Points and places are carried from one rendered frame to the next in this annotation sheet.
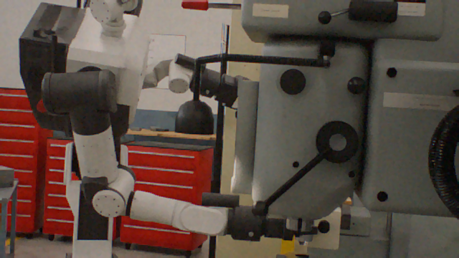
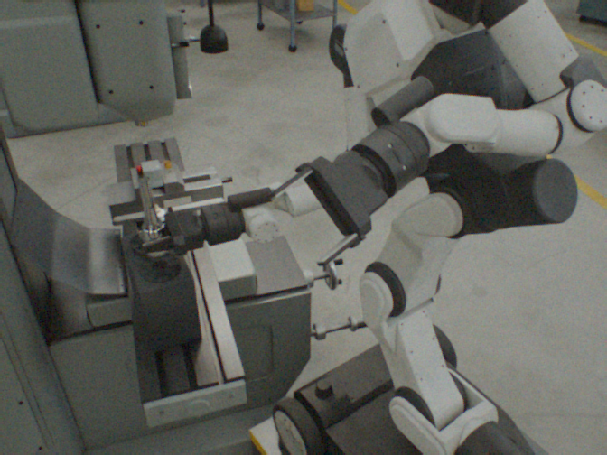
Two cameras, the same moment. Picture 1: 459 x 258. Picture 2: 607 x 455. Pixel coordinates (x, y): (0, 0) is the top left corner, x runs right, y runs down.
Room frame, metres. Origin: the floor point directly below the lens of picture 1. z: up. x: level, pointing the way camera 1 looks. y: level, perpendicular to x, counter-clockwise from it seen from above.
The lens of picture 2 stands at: (2.61, -0.29, 1.96)
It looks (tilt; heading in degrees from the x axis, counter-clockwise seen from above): 36 degrees down; 158
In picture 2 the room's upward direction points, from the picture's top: straight up
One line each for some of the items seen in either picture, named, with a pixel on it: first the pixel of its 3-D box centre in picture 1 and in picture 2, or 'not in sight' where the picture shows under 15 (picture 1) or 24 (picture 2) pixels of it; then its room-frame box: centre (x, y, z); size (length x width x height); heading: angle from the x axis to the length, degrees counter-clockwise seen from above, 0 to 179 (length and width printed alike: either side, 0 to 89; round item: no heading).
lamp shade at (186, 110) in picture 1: (195, 116); (213, 37); (1.16, 0.07, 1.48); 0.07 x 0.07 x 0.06
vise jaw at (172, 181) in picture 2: not in sight; (172, 177); (1.02, -0.07, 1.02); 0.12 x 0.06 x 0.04; 177
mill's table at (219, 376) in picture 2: not in sight; (165, 242); (1.16, -0.14, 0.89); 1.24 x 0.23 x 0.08; 175
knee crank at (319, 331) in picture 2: not in sight; (340, 326); (1.35, 0.38, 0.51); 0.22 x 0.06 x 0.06; 85
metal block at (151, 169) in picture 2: not in sight; (152, 173); (1.01, -0.12, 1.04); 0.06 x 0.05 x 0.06; 177
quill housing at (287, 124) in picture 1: (308, 127); (129, 51); (1.16, -0.14, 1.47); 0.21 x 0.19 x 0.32; 175
